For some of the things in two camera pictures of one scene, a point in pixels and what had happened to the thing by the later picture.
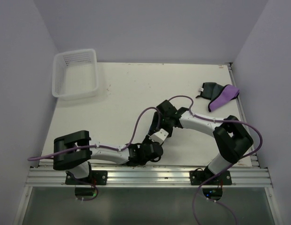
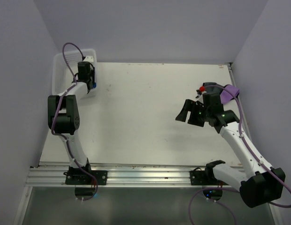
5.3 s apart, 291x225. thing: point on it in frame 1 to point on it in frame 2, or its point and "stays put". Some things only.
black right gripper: (155, 119) to (190, 105)
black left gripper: (147, 139) to (92, 68)
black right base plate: (196, 177) stays put
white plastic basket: (75, 74) stays put
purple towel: (229, 93) stays put
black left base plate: (96, 177) stays put
